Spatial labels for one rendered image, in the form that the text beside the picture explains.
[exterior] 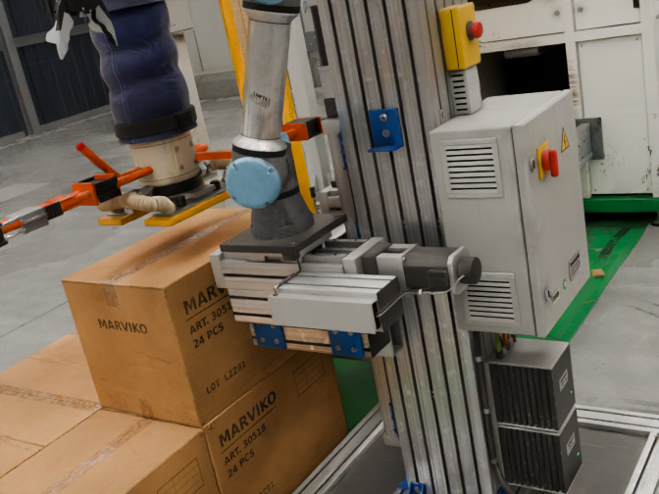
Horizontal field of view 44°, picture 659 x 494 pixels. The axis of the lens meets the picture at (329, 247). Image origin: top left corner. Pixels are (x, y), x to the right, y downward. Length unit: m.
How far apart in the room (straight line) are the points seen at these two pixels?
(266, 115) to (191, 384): 0.78
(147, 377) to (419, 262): 0.87
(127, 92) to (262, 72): 0.61
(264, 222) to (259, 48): 0.42
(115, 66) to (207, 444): 1.01
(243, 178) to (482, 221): 0.51
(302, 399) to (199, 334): 0.51
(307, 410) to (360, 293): 0.93
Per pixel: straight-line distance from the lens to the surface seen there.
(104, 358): 2.35
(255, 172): 1.69
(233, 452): 2.30
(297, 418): 2.51
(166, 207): 2.15
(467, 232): 1.79
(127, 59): 2.18
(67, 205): 2.07
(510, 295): 1.80
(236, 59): 4.14
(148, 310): 2.11
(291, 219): 1.86
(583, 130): 4.47
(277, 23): 1.67
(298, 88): 5.94
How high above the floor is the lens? 1.57
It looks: 18 degrees down
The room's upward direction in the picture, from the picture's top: 11 degrees counter-clockwise
